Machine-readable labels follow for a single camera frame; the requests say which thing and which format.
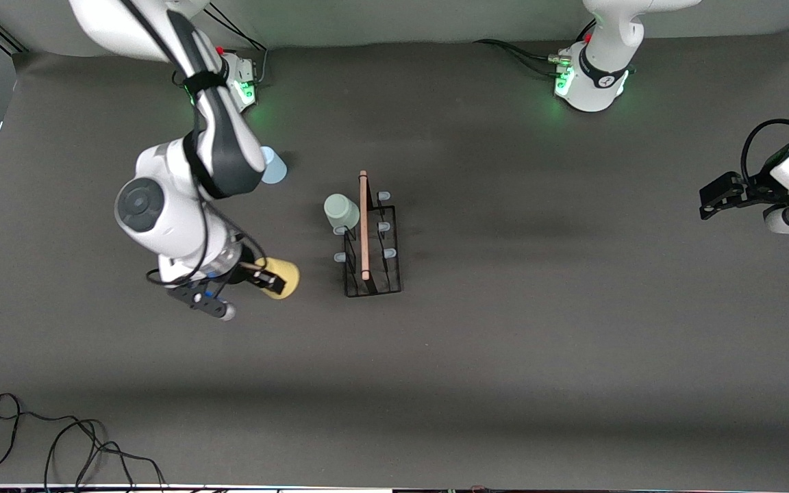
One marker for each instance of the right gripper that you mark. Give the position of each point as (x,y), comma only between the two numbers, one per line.
(240,273)

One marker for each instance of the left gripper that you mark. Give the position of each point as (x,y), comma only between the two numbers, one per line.
(755,192)

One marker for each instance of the yellow plastic cup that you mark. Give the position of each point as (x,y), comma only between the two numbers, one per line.
(288,281)

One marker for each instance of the pale green plastic cup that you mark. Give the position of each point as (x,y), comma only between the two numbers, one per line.
(342,211)

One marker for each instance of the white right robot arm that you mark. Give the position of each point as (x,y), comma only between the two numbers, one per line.
(161,219)

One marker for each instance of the light blue plastic cup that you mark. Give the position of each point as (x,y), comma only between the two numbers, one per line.
(275,168)

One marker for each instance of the dark grey table mat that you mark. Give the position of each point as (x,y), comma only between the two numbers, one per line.
(504,383)

